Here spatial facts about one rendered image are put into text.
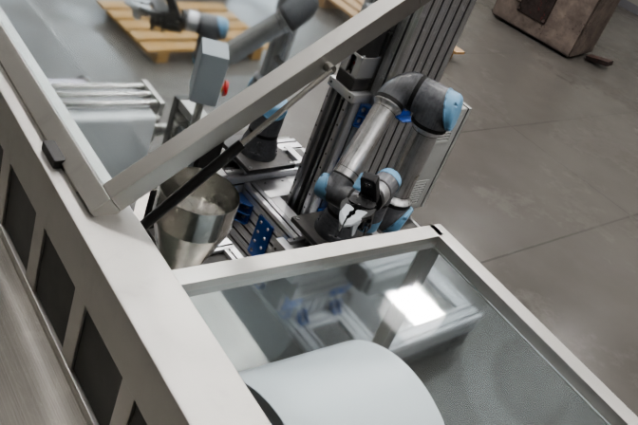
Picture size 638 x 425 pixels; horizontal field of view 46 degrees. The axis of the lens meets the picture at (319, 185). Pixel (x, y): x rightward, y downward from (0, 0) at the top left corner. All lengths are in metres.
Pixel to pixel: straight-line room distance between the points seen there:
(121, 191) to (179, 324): 0.20
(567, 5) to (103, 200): 8.06
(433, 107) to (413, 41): 0.31
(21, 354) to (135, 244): 0.24
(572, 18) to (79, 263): 8.09
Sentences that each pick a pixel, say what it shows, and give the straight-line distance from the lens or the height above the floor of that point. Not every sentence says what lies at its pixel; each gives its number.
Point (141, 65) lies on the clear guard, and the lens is 1.14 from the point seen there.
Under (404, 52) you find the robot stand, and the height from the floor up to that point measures 1.44.
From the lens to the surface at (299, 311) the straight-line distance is 1.05.
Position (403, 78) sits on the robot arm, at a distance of 2.31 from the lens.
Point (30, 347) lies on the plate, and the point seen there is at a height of 1.44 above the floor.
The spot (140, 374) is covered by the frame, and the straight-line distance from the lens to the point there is 0.87.
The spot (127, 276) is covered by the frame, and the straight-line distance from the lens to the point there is 0.92.
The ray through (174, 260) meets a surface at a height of 1.41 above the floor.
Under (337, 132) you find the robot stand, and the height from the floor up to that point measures 1.09.
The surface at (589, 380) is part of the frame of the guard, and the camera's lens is 1.20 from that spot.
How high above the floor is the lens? 2.26
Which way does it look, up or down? 31 degrees down
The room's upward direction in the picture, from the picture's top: 22 degrees clockwise
